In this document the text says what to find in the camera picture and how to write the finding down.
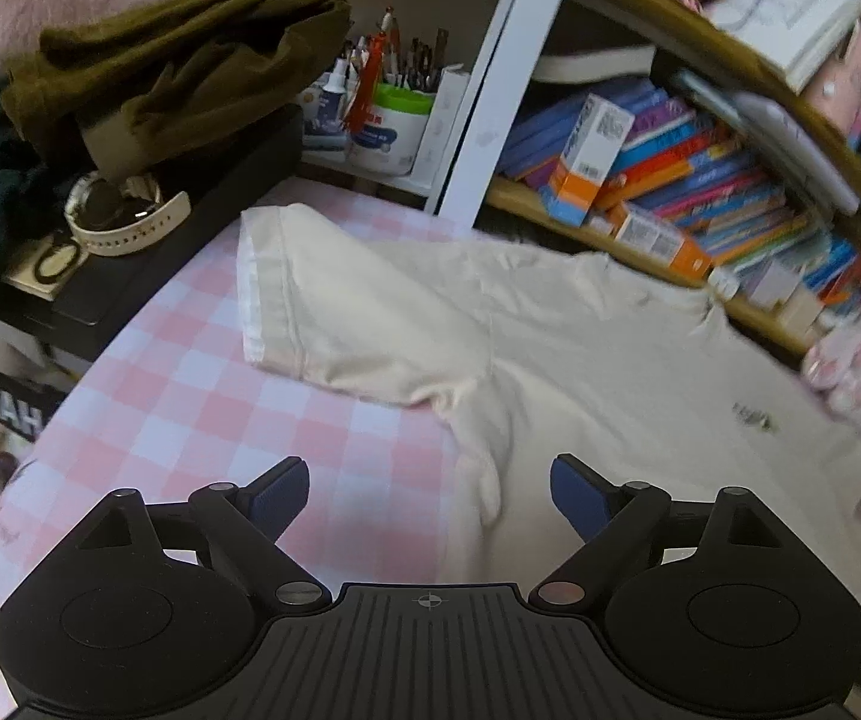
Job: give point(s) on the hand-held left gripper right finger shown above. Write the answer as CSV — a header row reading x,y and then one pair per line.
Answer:
x,y
576,499

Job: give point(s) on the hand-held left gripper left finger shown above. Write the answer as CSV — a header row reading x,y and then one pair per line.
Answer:
x,y
280,496

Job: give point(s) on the cream shirt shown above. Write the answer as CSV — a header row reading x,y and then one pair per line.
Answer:
x,y
550,360

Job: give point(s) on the wooden bookshelf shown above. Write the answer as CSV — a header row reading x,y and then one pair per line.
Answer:
x,y
520,202

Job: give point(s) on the white pink plush bunny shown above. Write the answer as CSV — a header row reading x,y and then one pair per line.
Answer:
x,y
858,382

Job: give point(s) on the white wristwatch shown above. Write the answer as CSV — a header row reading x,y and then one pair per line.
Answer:
x,y
123,232

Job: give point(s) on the black case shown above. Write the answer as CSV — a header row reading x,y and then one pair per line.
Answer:
x,y
198,195

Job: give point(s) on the tall orange blue white box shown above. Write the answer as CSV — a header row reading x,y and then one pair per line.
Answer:
x,y
584,165

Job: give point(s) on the row of colourful books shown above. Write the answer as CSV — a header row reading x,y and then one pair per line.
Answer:
x,y
700,187

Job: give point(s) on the white green tub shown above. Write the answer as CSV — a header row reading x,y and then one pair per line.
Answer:
x,y
389,135

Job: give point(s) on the white spray bottle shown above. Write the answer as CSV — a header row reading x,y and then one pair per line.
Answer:
x,y
334,86

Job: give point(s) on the olive green cloth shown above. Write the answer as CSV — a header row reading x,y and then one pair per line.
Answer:
x,y
175,67

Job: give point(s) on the bundle of pens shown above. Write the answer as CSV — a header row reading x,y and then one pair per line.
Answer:
x,y
408,60

